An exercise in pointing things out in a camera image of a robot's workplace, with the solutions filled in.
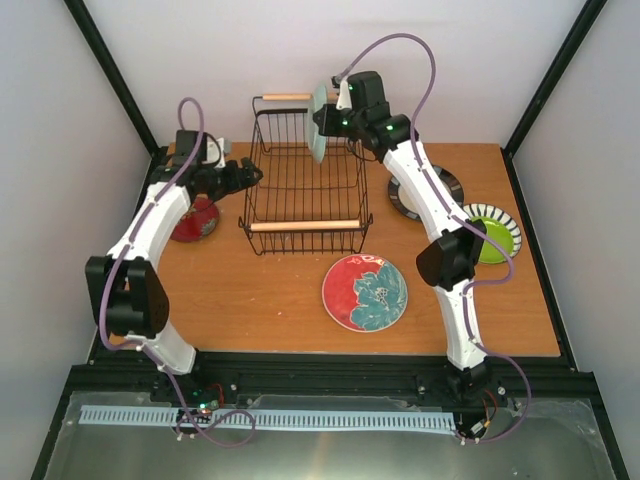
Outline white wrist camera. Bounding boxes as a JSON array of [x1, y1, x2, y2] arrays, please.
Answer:
[[332, 76, 352, 110], [203, 137, 232, 169]]

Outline right black frame post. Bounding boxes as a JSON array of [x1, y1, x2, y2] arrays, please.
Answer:
[[503, 0, 609, 154]]

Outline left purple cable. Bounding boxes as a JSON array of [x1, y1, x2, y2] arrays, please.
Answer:
[[97, 97, 259, 448]]

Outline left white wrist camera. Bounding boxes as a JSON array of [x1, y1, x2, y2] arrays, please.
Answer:
[[203, 137, 232, 169]]

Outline purple cable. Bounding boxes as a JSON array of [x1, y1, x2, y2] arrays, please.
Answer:
[[331, 32, 532, 446], [97, 97, 259, 448]]

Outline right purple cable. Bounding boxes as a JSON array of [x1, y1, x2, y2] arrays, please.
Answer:
[[331, 32, 532, 446]]

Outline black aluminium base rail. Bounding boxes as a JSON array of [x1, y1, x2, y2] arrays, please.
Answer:
[[67, 349, 603, 410]]

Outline black rimmed beige plate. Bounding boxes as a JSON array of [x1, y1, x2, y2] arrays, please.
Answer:
[[387, 165, 464, 221]]

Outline dark red flower plate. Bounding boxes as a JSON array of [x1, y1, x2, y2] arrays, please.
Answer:
[[170, 196, 220, 243]]

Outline left black frame post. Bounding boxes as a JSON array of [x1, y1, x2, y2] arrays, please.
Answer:
[[63, 0, 159, 155]]

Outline red and teal flower plate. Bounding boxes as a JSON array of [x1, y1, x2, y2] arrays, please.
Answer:
[[321, 254, 408, 333]]

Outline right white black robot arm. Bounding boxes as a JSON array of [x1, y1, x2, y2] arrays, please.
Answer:
[[307, 71, 490, 402]]

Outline light blue slotted cable duct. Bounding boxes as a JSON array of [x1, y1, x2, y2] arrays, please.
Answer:
[[78, 405, 456, 435]]

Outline black wire dish rack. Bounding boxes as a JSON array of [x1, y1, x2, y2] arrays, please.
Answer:
[[238, 94, 373, 255]]

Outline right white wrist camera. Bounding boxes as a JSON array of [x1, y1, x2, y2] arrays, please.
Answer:
[[332, 76, 352, 110]]

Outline green striped rim plate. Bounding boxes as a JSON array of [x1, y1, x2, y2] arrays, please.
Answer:
[[463, 203, 523, 265]]

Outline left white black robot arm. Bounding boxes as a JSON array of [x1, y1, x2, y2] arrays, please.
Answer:
[[85, 129, 263, 403]]

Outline black frame post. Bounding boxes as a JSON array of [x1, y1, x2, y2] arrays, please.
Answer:
[[63, 0, 159, 155], [503, 0, 609, 154]]

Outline mint green flower plate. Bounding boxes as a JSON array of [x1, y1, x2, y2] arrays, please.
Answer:
[[306, 84, 328, 164]]

